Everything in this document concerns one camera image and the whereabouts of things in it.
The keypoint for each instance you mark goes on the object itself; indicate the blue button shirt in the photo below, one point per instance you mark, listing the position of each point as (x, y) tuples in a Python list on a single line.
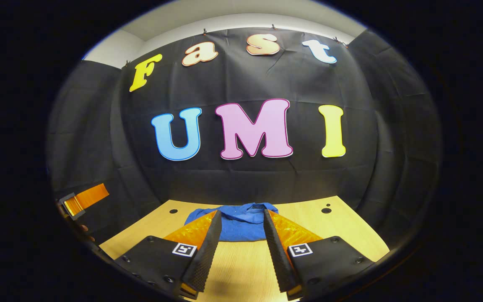
[(241, 226)]

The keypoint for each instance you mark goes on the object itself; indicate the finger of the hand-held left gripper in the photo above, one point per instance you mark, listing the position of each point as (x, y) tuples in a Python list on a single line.
[(90, 197)]

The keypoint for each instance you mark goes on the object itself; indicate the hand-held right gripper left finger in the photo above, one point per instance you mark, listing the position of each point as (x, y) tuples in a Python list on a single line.
[(206, 260)]

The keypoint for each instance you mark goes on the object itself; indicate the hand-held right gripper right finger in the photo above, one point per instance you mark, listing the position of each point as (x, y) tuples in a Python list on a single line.
[(277, 260)]

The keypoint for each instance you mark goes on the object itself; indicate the black backdrop cloth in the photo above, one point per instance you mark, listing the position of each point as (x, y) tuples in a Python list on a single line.
[(245, 176)]

